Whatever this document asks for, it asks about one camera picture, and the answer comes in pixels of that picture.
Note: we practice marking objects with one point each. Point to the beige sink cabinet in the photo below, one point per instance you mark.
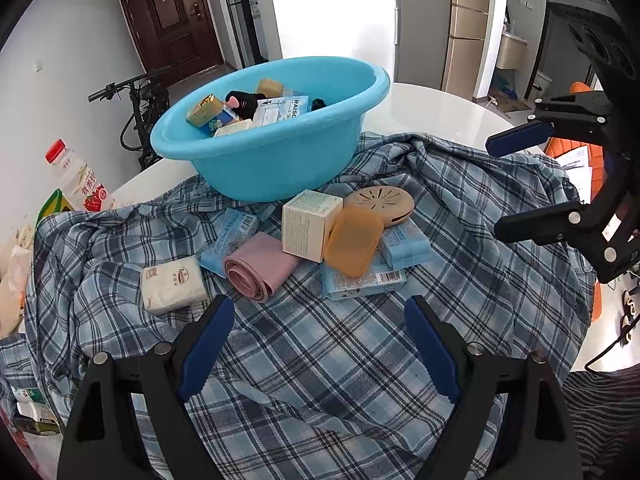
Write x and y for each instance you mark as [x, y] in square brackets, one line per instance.
[512, 50]

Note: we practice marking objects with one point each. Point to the blue plaid shirt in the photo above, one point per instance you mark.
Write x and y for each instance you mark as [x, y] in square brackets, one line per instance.
[350, 360]

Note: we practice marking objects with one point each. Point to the black-framed glass sliding door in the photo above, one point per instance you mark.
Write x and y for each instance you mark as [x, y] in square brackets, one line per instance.
[245, 10]

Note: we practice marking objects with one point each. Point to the red-capped milk drink bottle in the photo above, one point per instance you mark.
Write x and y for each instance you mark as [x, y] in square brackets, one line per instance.
[82, 180]

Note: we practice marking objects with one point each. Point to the light blue printed box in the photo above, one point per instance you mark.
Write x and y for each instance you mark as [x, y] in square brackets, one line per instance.
[282, 110]

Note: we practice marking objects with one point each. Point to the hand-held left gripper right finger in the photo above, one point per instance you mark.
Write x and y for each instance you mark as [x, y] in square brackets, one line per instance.
[432, 350]

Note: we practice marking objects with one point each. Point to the beige cat-face plastic case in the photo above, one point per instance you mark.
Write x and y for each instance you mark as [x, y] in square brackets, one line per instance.
[382, 202]

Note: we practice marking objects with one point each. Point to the small white green-label bottle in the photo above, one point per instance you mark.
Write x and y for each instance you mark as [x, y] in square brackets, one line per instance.
[37, 410]

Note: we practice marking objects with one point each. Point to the blue wet wipe packet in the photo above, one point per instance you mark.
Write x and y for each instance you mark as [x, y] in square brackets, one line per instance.
[360, 285]
[407, 245]
[230, 240]

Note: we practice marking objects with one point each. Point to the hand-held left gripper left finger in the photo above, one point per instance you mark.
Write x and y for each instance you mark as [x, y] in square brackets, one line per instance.
[205, 350]

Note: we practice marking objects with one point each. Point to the white desktop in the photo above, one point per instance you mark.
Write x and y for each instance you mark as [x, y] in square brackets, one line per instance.
[440, 115]

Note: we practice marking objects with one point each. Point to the black bicycle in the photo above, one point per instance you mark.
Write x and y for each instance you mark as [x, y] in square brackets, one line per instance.
[145, 110]

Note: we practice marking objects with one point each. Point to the plastic bag of bread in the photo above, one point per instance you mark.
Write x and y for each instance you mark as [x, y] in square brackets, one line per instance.
[12, 280]

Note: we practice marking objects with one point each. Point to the orange chair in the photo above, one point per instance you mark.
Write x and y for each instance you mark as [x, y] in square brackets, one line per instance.
[570, 147]

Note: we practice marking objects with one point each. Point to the dark brown entrance door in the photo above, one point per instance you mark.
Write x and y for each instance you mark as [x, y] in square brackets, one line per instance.
[170, 15]

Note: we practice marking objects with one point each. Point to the blue plastic basin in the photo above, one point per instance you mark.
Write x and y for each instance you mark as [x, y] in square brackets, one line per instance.
[280, 160]

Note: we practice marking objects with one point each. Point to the orange translucent soap box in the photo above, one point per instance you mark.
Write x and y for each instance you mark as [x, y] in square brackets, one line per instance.
[352, 242]

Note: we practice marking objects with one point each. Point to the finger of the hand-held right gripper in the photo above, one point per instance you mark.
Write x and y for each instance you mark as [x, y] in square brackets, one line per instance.
[517, 139]
[550, 222]

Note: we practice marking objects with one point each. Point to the gold refrigerator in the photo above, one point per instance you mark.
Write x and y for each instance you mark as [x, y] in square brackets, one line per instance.
[472, 25]

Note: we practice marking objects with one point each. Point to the dark striped clothing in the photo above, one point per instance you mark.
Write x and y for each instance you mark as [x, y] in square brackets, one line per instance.
[605, 425]

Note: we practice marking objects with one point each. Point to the white tissue pack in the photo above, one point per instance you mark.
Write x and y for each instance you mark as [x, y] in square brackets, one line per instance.
[172, 285]

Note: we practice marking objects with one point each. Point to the tan round compact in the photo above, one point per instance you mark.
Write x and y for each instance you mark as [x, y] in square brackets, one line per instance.
[271, 87]

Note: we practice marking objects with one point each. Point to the gold and blue box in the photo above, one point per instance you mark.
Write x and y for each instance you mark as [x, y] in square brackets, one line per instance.
[207, 110]

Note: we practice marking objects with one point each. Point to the beige cardboard box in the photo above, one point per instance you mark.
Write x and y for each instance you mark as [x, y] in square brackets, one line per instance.
[305, 225]

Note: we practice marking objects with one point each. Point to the black plush toy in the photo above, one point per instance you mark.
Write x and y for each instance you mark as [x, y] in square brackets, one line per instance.
[247, 100]

